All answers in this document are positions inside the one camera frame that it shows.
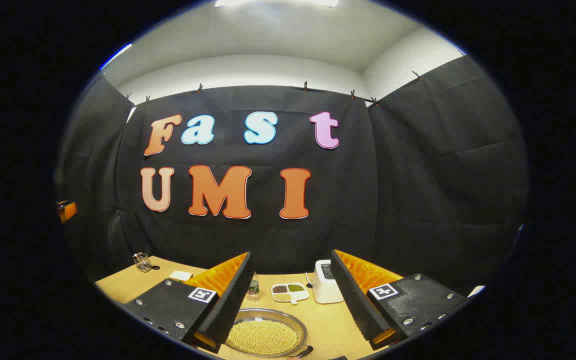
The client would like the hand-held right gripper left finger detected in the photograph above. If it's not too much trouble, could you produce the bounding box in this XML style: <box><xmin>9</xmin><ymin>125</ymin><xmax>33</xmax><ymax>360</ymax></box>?
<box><xmin>124</xmin><ymin>251</ymin><xmax>255</xmax><ymax>354</ymax></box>

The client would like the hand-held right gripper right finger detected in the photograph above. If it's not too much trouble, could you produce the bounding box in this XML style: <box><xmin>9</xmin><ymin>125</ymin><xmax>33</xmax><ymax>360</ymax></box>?
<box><xmin>330</xmin><ymin>249</ymin><xmax>469</xmax><ymax>351</ymax></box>

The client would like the stainless steel pot black handle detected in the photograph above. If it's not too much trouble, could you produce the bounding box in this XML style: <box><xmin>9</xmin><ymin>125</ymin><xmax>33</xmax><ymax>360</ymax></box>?
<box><xmin>224</xmin><ymin>308</ymin><xmax>314</xmax><ymax>359</ymax></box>

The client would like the white toaster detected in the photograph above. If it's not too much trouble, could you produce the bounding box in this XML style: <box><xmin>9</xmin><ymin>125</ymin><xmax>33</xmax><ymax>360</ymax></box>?
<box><xmin>313</xmin><ymin>259</ymin><xmax>345</xmax><ymax>305</ymax></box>

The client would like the pile of yellow soybeans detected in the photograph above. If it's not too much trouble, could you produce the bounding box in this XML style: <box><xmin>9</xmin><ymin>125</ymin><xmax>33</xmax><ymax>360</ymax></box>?
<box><xmin>226</xmin><ymin>320</ymin><xmax>299</xmax><ymax>356</ymax></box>

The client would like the white divided bean tray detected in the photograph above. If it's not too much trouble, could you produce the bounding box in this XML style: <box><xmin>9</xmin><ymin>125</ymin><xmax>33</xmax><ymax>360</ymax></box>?
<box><xmin>271</xmin><ymin>282</ymin><xmax>310</xmax><ymax>305</ymax></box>

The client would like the row of black cloth clips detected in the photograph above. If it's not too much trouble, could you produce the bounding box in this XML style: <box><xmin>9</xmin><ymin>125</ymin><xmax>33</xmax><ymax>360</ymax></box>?
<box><xmin>99</xmin><ymin>70</ymin><xmax>424</xmax><ymax>107</ymax></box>

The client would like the ceiling light panel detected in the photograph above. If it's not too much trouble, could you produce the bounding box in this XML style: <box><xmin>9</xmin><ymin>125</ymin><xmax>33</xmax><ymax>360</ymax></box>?
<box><xmin>214</xmin><ymin>0</ymin><xmax>340</xmax><ymax>8</ymax></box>

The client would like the small wire mesh cup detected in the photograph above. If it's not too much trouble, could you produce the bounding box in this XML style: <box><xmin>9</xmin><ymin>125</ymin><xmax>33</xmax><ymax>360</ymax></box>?
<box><xmin>133</xmin><ymin>252</ymin><xmax>153</xmax><ymax>273</ymax></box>

